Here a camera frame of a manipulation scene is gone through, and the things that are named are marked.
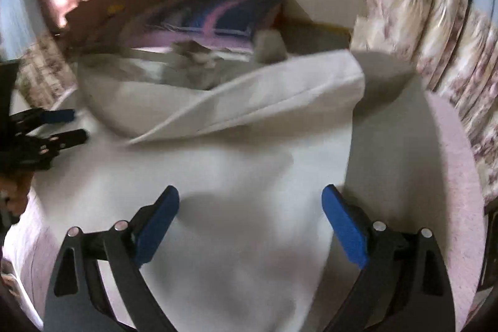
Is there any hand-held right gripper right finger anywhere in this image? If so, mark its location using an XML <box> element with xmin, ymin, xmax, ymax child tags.
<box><xmin>321</xmin><ymin>184</ymin><xmax>456</xmax><ymax>332</ymax></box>

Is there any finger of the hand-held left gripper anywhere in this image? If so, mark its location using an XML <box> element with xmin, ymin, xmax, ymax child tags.
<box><xmin>21</xmin><ymin>129</ymin><xmax>89</xmax><ymax>156</ymax></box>
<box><xmin>10</xmin><ymin>108</ymin><xmax>77</xmax><ymax>127</ymax></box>

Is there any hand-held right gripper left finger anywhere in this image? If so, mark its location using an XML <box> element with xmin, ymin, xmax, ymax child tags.
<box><xmin>43</xmin><ymin>185</ymin><xmax>183</xmax><ymax>332</ymax></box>

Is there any white coat with fur hood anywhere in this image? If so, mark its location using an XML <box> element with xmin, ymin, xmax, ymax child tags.
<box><xmin>31</xmin><ymin>25</ymin><xmax>419</xmax><ymax>332</ymax></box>

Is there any person's left hand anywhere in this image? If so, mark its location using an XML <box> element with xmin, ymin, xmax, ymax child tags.
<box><xmin>0</xmin><ymin>171</ymin><xmax>34</xmax><ymax>218</ymax></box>

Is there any brown wooden headboard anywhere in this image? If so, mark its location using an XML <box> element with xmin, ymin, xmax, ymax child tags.
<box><xmin>56</xmin><ymin>0</ymin><xmax>183</xmax><ymax>45</ymax></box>

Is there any purple blue blanket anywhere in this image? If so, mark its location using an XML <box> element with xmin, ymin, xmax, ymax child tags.
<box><xmin>126</xmin><ymin>0</ymin><xmax>289</xmax><ymax>49</ymax></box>

